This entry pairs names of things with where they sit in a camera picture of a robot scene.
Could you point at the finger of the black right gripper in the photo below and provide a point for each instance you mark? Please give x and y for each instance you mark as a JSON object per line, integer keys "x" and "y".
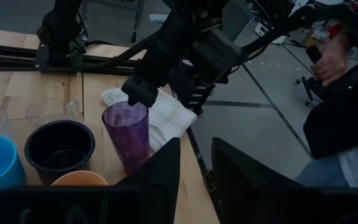
{"x": 191, "y": 90}
{"x": 140, "y": 90}

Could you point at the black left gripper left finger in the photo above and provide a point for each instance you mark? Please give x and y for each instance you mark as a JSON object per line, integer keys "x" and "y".
{"x": 163, "y": 186}

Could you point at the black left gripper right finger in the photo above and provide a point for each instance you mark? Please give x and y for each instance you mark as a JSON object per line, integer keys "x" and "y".
{"x": 238, "y": 186}

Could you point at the purple faceted plastic tumbler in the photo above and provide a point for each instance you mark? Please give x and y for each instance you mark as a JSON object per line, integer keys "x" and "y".
{"x": 129, "y": 140}

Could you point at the tall beige cup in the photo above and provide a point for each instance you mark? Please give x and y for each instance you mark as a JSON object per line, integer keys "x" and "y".
{"x": 79, "y": 180}

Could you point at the dark blue speckled enamel mug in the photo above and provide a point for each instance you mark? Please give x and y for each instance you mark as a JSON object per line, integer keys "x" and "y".
{"x": 57, "y": 146}

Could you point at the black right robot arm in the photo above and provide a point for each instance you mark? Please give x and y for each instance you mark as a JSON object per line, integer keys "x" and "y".
{"x": 61, "y": 31}

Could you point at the white waffle weave towel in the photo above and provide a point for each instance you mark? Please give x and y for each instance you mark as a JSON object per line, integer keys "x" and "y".
{"x": 169, "y": 118}

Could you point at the grey metal stand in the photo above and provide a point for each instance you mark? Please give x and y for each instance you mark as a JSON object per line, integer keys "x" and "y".
{"x": 138, "y": 18}

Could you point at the white electronic box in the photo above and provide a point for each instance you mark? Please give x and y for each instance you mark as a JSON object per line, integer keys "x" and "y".
{"x": 261, "y": 29}

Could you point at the clear glass mug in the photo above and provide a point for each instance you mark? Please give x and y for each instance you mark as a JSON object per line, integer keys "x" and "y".
{"x": 70, "y": 107}

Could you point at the black wheeled stand base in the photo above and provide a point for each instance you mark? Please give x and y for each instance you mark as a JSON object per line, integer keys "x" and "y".
{"x": 306, "y": 85}

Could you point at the person's hand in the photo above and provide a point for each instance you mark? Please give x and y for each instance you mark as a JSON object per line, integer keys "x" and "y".
{"x": 331, "y": 62}

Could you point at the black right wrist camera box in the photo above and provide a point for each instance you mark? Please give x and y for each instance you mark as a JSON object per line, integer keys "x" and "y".
{"x": 216, "y": 53}

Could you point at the black aluminium frame rail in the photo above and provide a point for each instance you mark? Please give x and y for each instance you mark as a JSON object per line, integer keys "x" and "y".
{"x": 11, "y": 57}

